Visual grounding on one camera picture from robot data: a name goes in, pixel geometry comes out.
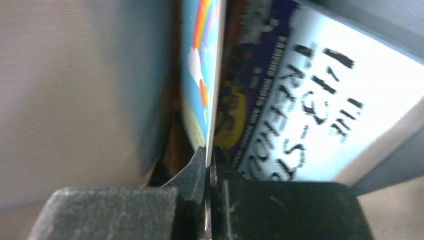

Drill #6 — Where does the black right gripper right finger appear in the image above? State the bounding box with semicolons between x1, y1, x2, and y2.
209;147;373;240

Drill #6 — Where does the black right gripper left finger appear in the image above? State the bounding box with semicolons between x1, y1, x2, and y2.
28;147;206;240

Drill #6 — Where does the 143-storey treehouse book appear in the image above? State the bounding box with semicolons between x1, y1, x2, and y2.
215;0;424;185

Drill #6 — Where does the beige canvas backpack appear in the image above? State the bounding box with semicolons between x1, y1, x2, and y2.
0;0;424;240

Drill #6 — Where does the blue cartoon mouse book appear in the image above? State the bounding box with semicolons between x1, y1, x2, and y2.
180;0;227;167

